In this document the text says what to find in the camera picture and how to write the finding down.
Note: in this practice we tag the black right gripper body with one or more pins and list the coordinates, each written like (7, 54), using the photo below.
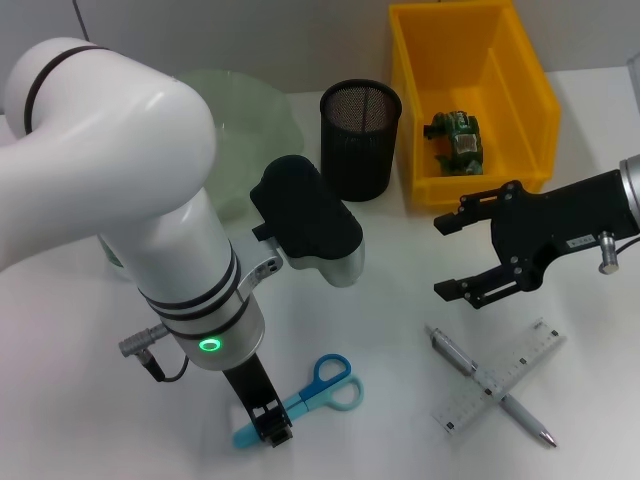
(550, 225)

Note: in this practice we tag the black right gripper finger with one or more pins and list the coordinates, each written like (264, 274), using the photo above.
(452, 220)
(480, 295)

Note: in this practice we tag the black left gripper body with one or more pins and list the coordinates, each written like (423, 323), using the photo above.
(252, 385)

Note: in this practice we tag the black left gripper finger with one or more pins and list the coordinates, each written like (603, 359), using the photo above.
(281, 436)
(270, 415)

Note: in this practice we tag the blue scissors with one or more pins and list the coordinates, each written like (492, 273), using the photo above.
(300, 401)

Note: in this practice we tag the green plastic wrapper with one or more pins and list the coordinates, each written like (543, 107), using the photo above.
(460, 145)

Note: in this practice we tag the transparent plastic ruler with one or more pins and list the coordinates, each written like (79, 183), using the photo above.
(470, 405)

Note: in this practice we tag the silver ballpoint pen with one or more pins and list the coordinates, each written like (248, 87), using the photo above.
(525, 417)

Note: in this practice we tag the clear water bottle green label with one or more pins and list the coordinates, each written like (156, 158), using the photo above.
(112, 260)

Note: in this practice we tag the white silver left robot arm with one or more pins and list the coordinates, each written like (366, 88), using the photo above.
(100, 150)

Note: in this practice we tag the black mesh pen holder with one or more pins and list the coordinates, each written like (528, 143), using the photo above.
(357, 160)

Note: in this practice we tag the green glass fruit plate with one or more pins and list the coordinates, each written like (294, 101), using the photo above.
(250, 125)

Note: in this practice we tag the yellow plastic bin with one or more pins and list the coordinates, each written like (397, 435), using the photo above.
(440, 60)

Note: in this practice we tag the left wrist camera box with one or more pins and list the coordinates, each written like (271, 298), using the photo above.
(300, 210)

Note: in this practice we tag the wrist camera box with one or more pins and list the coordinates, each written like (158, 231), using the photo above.
(635, 80)
(300, 210)

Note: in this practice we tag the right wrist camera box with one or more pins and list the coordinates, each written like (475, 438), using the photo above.
(635, 80)

